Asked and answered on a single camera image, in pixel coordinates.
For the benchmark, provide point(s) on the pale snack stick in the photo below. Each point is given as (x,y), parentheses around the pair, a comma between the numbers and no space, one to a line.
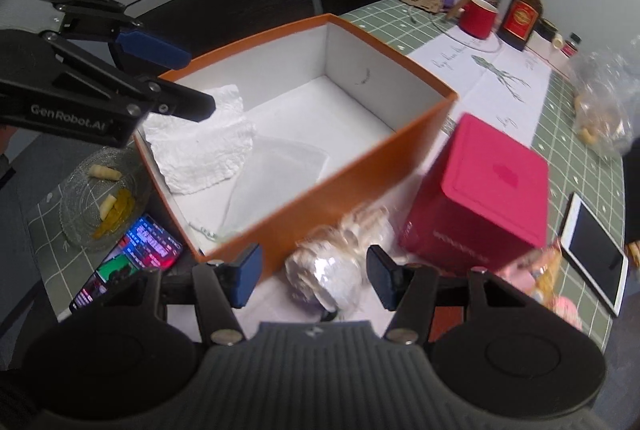
(105,172)
(108,206)

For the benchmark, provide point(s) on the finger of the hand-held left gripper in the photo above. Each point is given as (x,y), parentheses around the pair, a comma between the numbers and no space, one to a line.
(150,45)
(185,105)

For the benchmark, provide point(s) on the black-lidded jar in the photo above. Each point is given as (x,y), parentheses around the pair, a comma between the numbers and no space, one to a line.
(542,38)

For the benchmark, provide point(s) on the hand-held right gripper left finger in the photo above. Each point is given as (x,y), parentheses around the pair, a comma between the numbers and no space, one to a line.
(247,277)

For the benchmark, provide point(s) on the clear glass dish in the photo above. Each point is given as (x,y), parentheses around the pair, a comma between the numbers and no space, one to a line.
(80,210)

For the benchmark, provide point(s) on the translucent plastic pouch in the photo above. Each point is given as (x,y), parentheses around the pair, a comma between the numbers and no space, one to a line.
(280,180)

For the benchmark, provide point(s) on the white crinkled cloth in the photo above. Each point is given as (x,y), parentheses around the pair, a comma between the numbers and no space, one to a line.
(200,150)

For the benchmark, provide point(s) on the pink and white crocheted piece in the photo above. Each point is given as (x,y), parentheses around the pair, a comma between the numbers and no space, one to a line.
(565,312)

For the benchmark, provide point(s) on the small dark-capped bottle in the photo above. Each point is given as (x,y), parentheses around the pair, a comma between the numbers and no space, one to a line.
(571,45)

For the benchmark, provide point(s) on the white tablet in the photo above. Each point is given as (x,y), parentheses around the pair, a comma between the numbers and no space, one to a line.
(592,250)

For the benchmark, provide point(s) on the green grid tablecloth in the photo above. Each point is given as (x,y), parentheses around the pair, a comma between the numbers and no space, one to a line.
(575,170)

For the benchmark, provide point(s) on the brown liquor bottle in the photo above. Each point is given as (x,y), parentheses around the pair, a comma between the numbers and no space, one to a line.
(520,20)

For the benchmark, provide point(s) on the yellow candy pieces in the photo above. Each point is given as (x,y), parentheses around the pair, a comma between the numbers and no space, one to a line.
(117,220)

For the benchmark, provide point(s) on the red square box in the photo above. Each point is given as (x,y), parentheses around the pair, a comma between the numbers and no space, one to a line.
(480,195)

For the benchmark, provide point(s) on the beige loofah bath mitt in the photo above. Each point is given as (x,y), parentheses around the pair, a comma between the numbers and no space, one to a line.
(550,270)

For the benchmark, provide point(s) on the red cup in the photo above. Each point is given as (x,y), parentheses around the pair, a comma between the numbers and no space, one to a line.
(475,18)

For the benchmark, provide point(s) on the white flower bouquet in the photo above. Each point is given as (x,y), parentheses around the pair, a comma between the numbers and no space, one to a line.
(325,275)

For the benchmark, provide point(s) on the orange cardboard box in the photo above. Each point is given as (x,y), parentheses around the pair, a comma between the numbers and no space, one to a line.
(325,200)

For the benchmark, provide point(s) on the clear plastic bag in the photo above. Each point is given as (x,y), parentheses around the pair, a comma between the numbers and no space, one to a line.
(600,110)

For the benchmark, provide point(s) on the smartphone with lit screen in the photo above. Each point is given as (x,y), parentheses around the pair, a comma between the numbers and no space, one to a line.
(145,240)

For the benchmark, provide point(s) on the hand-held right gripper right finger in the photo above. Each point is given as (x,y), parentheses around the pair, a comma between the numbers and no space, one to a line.
(382,280)

